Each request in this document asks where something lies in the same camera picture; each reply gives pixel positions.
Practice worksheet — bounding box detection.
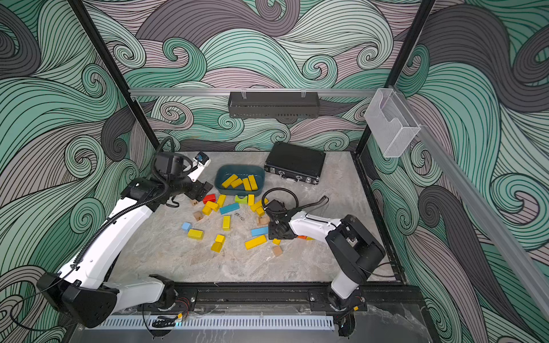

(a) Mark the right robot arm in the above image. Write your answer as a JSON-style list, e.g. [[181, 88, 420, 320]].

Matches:
[[264, 200, 386, 311]]

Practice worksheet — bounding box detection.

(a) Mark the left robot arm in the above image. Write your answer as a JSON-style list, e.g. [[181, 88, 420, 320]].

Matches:
[[37, 151, 212, 328]]

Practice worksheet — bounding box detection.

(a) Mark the natural wood arch block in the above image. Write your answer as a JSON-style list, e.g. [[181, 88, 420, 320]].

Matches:
[[257, 216, 270, 227]]

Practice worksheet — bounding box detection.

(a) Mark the light blue long block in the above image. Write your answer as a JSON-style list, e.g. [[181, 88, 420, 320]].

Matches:
[[250, 227, 269, 237]]

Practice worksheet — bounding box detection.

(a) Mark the natural wood cube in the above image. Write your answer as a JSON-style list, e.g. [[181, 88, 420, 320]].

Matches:
[[272, 246, 283, 257]]

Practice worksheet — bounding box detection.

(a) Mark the green arch block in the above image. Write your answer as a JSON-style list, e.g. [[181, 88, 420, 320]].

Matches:
[[235, 196, 249, 204]]

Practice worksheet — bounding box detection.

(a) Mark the red block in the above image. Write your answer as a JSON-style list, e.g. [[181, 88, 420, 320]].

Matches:
[[202, 194, 217, 204]]

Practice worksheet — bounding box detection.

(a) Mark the teal long block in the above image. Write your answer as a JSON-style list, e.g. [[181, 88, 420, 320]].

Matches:
[[220, 203, 240, 215]]

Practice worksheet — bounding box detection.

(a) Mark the small light blue block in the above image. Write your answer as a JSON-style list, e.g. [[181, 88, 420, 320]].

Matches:
[[182, 222, 192, 232]]

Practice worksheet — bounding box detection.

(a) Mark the teal plastic bin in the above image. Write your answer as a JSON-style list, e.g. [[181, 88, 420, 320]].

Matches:
[[214, 164, 265, 197]]

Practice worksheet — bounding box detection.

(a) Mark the black hard case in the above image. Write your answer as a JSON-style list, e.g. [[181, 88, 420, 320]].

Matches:
[[264, 142, 326, 184]]

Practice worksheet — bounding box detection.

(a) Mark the clear acrylic holder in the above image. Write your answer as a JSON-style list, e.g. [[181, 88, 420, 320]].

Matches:
[[365, 88, 420, 158]]

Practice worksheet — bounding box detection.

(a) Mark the black wall tray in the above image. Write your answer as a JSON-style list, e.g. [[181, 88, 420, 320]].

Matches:
[[228, 91, 320, 120]]

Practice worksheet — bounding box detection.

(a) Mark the white slotted cable duct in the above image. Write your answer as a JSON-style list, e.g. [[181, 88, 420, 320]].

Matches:
[[96, 314, 335, 331]]

